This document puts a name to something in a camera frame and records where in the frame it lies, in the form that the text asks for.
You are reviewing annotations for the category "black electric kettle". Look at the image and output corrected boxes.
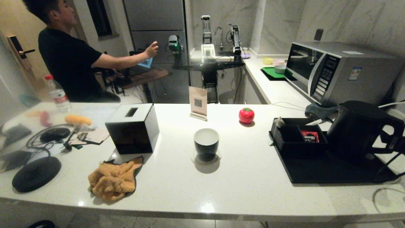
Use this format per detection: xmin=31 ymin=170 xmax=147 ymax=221
xmin=326 ymin=101 xmax=405 ymax=160

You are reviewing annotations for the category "clear plastic water bottle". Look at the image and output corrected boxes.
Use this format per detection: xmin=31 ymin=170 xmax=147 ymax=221
xmin=45 ymin=74 xmax=72 ymax=113

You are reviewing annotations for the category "black serving tray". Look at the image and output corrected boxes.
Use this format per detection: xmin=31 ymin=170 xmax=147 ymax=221
xmin=268 ymin=131 xmax=398 ymax=184

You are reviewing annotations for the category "grey cloth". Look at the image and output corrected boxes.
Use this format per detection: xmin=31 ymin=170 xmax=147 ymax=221
xmin=304 ymin=104 xmax=338 ymax=121

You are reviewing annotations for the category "silver microwave oven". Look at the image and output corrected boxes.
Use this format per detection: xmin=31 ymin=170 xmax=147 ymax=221
xmin=284 ymin=41 xmax=405 ymax=108

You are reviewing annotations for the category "red coffee sachet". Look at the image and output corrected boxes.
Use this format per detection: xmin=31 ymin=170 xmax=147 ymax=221
xmin=300 ymin=130 xmax=319 ymax=143

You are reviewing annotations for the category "black compartment organizer box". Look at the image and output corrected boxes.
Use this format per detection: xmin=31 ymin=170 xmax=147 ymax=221
xmin=270 ymin=118 xmax=328 ymax=159

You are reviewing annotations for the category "green cutting board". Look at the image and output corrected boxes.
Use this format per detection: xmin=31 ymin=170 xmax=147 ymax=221
xmin=260 ymin=66 xmax=296 ymax=81

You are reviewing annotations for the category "red tomato-shaped timer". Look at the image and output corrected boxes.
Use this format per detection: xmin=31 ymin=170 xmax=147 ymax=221
xmin=238 ymin=108 xmax=255 ymax=124

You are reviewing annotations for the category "black ceramic cup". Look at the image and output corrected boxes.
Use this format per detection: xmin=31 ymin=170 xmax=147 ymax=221
xmin=194 ymin=128 xmax=220 ymax=162

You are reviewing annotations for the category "black teleoperation stand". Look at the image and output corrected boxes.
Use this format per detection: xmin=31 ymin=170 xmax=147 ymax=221
xmin=172 ymin=15 xmax=246 ymax=105

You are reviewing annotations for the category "QR code sign stand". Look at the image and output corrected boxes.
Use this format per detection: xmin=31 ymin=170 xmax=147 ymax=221
xmin=189 ymin=86 xmax=208 ymax=122

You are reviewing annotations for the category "chrome kitchen faucet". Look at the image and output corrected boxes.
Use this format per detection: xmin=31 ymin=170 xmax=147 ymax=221
xmin=214 ymin=27 xmax=224 ymax=51

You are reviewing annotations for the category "brown wooden side table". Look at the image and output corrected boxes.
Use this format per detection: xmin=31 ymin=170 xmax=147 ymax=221
xmin=120 ymin=68 xmax=173 ymax=103

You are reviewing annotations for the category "open laptop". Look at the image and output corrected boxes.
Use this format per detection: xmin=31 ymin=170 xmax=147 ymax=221
xmin=128 ymin=51 xmax=154 ymax=76

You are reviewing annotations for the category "black tissue box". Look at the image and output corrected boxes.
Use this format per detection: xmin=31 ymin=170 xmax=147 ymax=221
xmin=105 ymin=104 xmax=160 ymax=155

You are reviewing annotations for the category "silver refrigerator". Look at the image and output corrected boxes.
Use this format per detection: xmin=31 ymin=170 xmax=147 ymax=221
xmin=123 ymin=0 xmax=190 ymax=104

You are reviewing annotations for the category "orange fluffy cloth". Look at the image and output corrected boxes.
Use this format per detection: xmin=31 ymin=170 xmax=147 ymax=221
xmin=88 ymin=156 xmax=144 ymax=202

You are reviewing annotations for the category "brown paper packet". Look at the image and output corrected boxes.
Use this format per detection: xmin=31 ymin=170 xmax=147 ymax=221
xmin=70 ymin=129 xmax=110 ymax=146

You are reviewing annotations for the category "clear plastic wrapper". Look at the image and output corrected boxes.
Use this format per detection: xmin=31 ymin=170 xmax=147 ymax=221
xmin=74 ymin=122 xmax=97 ymax=133

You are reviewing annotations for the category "yellow toy corn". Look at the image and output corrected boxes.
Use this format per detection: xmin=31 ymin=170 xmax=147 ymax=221
xmin=65 ymin=115 xmax=93 ymax=126

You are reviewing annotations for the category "dark window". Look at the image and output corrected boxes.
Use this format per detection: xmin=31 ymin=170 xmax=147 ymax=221
xmin=86 ymin=0 xmax=114 ymax=38

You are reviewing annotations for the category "person in black shirt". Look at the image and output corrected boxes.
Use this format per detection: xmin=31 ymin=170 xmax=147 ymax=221
xmin=22 ymin=0 xmax=159 ymax=102

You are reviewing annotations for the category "black computer mouse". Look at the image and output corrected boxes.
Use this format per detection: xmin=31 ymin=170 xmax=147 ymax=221
xmin=40 ymin=127 xmax=71 ymax=143

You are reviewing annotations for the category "red toy chili pepper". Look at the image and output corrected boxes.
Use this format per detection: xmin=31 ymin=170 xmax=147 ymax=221
xmin=39 ymin=111 xmax=53 ymax=127

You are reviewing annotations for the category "round black kettle base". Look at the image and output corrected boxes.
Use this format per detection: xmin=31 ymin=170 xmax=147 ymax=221
xmin=12 ymin=156 xmax=62 ymax=193

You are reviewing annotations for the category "round black base part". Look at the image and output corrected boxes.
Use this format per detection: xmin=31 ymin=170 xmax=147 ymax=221
xmin=28 ymin=220 xmax=55 ymax=228

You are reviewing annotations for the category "teal stool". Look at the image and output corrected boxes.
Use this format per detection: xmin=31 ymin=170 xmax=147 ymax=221
xmin=20 ymin=94 xmax=41 ymax=108

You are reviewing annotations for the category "black pouch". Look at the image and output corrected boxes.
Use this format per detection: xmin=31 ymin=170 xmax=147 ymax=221
xmin=3 ymin=124 xmax=32 ymax=147

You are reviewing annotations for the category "dark flat device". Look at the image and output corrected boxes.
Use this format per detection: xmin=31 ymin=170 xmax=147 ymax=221
xmin=0 ymin=150 xmax=34 ymax=173

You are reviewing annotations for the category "thick white cable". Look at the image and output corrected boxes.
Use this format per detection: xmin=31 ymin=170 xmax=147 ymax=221
xmin=376 ymin=101 xmax=405 ymax=110

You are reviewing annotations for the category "thin white cable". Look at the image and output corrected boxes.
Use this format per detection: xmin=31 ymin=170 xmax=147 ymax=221
xmin=271 ymin=102 xmax=312 ymax=111

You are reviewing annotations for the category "door lock with handle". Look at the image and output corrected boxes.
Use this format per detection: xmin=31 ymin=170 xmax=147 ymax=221
xmin=7 ymin=35 xmax=36 ymax=70

